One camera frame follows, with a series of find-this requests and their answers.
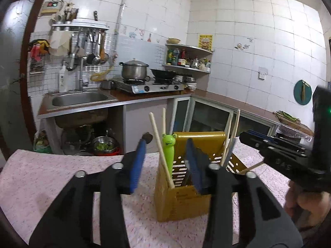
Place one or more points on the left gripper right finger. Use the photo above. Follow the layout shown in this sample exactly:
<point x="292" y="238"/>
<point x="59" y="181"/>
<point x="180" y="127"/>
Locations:
<point x="232" y="201"/>

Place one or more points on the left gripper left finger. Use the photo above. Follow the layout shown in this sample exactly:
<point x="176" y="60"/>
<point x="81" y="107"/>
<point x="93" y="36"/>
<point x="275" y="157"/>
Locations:
<point x="68" y="220"/>

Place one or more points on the wooden chopstick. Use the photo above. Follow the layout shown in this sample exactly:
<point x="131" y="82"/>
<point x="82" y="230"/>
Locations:
<point x="235" y="127"/>
<point x="227" y="132"/>
<point x="164" y="128"/>
<point x="160" y="148"/>

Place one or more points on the kitchen counter with cabinets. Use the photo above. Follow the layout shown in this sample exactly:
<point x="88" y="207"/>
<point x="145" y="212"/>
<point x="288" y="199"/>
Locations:
<point x="128" y="118"/>

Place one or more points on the right hand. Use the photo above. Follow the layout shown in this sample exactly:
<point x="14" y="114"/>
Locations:
<point x="317" y="205"/>

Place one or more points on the pink patterned tablecloth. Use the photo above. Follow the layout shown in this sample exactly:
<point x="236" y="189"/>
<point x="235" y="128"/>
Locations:
<point x="68" y="220"/>

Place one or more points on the yellow utensil holder box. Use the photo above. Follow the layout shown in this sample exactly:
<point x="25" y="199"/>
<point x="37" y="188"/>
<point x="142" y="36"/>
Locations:
<point x="175" y="198"/>

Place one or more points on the wooden chopstick in holder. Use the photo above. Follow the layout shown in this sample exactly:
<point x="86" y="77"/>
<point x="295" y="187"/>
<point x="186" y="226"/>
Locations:
<point x="227" y="132"/>

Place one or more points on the stainless steel sink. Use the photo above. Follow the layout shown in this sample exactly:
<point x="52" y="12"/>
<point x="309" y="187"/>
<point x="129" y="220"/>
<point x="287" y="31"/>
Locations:
<point x="81" y="98"/>

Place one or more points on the steel gas stove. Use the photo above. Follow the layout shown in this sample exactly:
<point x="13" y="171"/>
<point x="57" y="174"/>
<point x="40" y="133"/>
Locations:
<point x="136" y="87"/>

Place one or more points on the steel cooking pot with lid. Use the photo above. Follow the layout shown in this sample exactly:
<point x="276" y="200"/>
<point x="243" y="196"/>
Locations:
<point x="134" y="70"/>

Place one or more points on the black wok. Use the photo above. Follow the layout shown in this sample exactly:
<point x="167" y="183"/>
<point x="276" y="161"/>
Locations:
<point x="163" y="75"/>

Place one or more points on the brown framed glass door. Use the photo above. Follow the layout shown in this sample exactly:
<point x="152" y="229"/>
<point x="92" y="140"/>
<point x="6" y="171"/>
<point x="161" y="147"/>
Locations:
<point x="18" y="20"/>

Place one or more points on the grey blue handle utensil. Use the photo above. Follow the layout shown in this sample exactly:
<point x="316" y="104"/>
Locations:
<point x="229" y="152"/>

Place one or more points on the white wall socket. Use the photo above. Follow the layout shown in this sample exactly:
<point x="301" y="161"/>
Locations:
<point x="262" y="73"/>

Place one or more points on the green frog handle utensil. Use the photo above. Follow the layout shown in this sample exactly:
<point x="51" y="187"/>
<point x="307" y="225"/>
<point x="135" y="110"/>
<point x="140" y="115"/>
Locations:
<point x="169" y="140"/>

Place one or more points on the yellow wall poster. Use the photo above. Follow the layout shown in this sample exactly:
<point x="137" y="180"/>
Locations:
<point x="205" y="41"/>

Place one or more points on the corner wall shelf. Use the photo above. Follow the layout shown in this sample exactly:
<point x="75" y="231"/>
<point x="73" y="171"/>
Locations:
<point x="180" y="56"/>

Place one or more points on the wall utensil rack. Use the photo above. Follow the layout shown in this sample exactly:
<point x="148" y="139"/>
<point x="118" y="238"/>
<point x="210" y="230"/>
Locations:
<point x="75" y="40"/>

